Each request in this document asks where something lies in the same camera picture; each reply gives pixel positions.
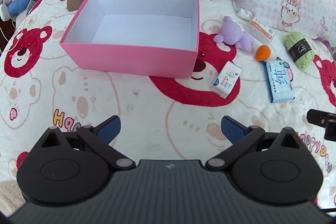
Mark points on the orange makeup sponge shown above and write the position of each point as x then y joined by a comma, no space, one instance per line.
263,53

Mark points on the clear box with orange label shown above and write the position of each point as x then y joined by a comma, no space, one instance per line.
261,28

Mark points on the green yarn ball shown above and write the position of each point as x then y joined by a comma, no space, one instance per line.
291,40

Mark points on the bear printed blanket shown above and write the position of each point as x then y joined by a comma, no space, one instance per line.
157,113

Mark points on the small white tissue pack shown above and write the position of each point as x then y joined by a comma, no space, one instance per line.
226,79

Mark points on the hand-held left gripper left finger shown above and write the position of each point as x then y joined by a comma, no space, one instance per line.
109,129

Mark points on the purple plush bear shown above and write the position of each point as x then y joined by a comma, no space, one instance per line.
233,33

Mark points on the purple cloth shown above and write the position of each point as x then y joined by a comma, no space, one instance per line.
326,44

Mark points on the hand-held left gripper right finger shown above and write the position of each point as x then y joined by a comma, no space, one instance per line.
232,129

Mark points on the pink cardboard box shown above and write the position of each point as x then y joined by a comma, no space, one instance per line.
131,61

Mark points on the blue tissue pack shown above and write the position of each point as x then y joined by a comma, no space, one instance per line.
279,82

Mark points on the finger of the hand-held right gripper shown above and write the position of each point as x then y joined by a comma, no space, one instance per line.
316,117

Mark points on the white cloth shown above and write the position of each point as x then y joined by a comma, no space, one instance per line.
244,14

